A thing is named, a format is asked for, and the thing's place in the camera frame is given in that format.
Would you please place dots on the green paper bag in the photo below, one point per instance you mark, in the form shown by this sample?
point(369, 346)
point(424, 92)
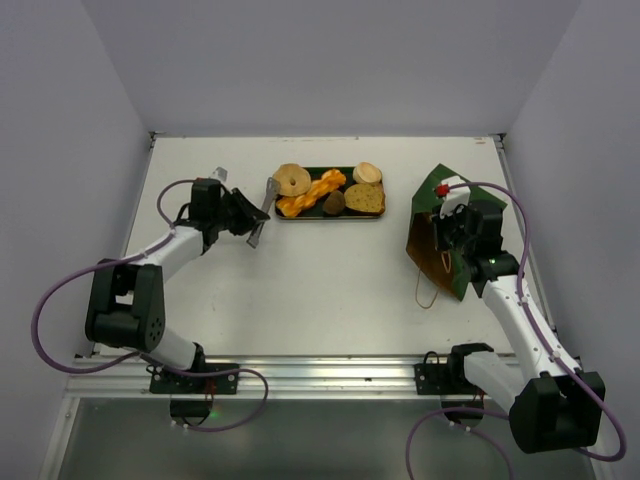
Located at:
point(449, 270)

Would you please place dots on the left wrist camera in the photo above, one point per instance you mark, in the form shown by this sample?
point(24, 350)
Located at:
point(219, 175)

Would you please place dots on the aluminium frame rail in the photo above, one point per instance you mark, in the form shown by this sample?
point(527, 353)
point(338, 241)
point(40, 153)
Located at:
point(288, 377)

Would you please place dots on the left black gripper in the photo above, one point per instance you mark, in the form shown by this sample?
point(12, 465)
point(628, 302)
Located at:
point(250, 214)

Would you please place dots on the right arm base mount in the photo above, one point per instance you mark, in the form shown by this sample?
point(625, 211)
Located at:
point(443, 375)

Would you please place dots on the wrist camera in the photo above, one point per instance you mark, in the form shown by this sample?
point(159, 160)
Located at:
point(453, 192)
point(219, 175)

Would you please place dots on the round bun bread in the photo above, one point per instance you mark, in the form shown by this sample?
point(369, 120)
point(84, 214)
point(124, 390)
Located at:
point(366, 173)

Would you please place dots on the brown chocolate bread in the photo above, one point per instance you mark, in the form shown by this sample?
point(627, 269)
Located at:
point(334, 204)

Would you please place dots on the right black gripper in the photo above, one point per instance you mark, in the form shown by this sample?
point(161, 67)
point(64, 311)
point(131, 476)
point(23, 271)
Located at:
point(447, 235)

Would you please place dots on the dark green tray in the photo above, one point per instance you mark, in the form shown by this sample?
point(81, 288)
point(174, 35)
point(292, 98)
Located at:
point(316, 212)

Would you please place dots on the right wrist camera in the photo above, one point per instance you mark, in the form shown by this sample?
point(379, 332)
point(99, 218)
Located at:
point(453, 192)

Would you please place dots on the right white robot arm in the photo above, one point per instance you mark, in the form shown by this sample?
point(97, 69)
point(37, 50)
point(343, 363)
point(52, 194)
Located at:
point(552, 403)

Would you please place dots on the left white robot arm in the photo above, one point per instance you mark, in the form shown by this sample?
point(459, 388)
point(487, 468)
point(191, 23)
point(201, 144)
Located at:
point(126, 307)

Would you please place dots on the beige bagel bread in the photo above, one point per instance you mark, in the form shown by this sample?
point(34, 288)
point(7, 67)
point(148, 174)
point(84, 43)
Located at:
point(293, 180)

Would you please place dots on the metal tongs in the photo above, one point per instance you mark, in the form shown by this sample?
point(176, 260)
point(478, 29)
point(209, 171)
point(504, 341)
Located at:
point(271, 191)

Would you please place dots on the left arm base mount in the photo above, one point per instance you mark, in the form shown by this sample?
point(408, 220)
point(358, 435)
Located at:
point(192, 398)

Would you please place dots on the sliced toast bread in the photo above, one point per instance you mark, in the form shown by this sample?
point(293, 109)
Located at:
point(366, 199)

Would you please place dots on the orange waffle bread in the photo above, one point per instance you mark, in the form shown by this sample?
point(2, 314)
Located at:
point(329, 182)

